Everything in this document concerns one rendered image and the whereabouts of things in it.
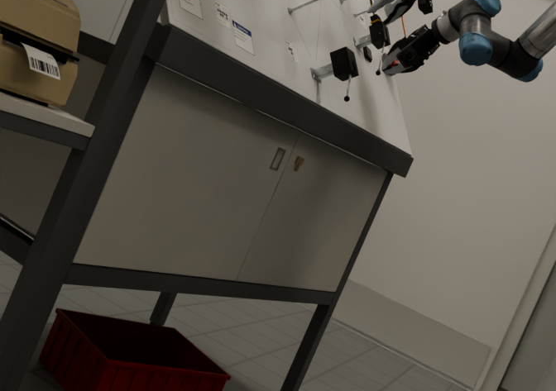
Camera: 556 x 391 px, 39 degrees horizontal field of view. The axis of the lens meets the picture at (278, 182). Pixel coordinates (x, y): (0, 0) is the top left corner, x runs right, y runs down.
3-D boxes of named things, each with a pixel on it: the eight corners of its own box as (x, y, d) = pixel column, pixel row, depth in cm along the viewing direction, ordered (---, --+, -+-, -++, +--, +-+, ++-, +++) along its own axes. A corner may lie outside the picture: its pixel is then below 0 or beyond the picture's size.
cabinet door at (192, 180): (236, 281, 192) (300, 131, 189) (73, 263, 145) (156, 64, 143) (230, 278, 193) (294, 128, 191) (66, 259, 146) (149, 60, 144)
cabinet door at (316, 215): (337, 293, 238) (390, 173, 236) (238, 282, 192) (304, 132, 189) (330, 289, 239) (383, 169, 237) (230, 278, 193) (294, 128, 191)
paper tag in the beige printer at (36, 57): (59, 80, 121) (68, 61, 121) (30, 69, 115) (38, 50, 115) (40, 71, 123) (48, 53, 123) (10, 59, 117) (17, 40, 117)
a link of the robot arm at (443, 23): (461, 39, 197) (442, 12, 196) (447, 48, 200) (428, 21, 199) (471, 28, 202) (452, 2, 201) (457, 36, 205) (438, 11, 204)
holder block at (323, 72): (318, 107, 185) (356, 94, 180) (309, 60, 188) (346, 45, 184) (326, 112, 188) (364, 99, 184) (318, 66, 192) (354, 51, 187)
